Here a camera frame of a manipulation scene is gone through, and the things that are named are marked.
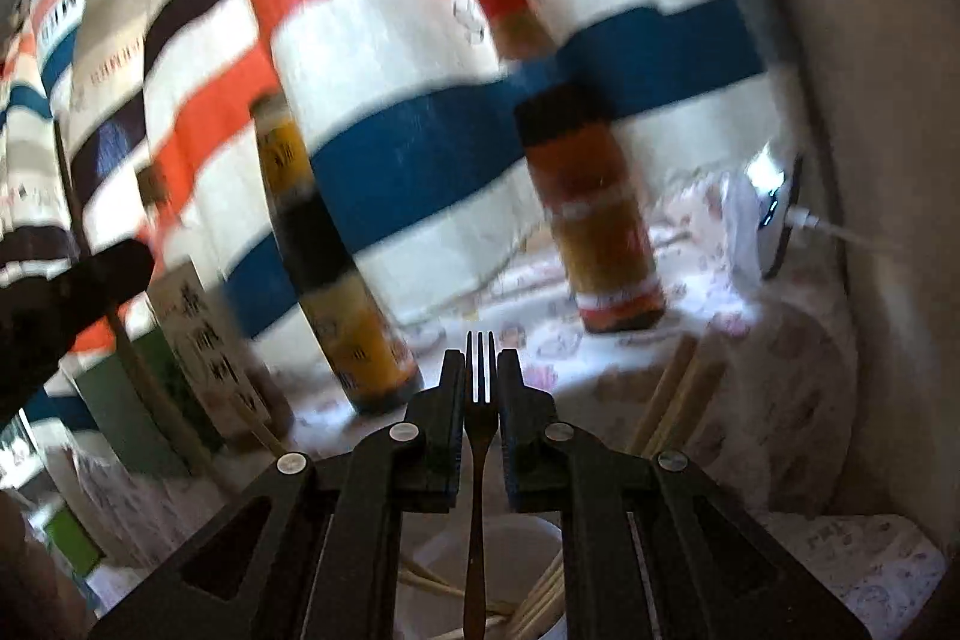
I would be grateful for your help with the striped curtain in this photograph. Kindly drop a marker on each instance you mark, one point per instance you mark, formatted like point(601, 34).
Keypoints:
point(412, 10)

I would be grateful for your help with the yellow label soy sauce bottle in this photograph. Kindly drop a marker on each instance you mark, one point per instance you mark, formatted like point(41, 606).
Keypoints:
point(337, 280)

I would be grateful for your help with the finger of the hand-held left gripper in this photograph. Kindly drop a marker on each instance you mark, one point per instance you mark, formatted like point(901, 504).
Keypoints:
point(75, 302)

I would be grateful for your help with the bronze fork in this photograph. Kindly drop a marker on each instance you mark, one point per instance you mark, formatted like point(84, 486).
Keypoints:
point(478, 460)

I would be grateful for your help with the printed tablecloth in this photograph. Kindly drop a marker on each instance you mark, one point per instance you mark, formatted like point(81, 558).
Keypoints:
point(750, 385)

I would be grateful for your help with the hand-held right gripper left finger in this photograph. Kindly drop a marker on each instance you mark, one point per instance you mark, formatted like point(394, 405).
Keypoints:
point(456, 452)

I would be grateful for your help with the wooden chopstick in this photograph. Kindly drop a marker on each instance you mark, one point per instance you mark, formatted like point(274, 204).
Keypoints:
point(701, 389)
point(667, 392)

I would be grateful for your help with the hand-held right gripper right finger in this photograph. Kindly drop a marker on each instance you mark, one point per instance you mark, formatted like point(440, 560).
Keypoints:
point(508, 452)

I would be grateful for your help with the white charger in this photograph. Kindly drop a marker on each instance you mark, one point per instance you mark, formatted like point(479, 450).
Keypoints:
point(772, 212)

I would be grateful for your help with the red cap sauce bottle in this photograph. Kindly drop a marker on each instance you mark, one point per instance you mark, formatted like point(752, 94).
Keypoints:
point(592, 197)

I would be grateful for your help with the clear plastic cup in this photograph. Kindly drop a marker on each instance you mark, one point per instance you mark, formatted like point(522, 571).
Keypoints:
point(517, 550)

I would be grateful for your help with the clear cooking wine bottle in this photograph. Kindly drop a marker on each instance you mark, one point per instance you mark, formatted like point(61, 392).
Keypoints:
point(210, 340)

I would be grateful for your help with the white panel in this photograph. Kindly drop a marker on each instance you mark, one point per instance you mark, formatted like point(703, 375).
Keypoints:
point(885, 85)

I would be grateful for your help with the green checkered box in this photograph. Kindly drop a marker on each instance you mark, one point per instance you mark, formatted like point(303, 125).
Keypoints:
point(127, 415)

